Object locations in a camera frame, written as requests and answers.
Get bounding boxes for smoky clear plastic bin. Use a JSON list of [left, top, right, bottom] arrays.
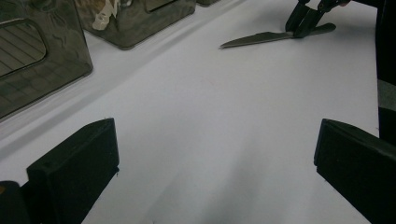
[[74, 0, 198, 50], [0, 0, 93, 120]]

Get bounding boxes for metal table knife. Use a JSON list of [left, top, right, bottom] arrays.
[[219, 22, 337, 49]]

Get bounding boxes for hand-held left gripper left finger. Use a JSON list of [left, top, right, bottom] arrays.
[[26, 117, 120, 224]]

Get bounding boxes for white table sheet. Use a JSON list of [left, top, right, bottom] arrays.
[[0, 0, 381, 224]]

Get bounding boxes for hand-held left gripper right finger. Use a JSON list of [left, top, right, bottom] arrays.
[[313, 118, 396, 224]]

